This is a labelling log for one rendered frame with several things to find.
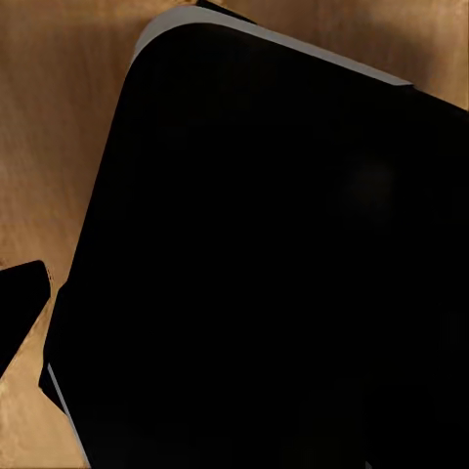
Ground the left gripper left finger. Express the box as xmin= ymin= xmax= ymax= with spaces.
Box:
xmin=0 ymin=260 xmax=51 ymax=377

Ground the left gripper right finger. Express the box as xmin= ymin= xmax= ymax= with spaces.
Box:
xmin=438 ymin=259 xmax=469 ymax=338

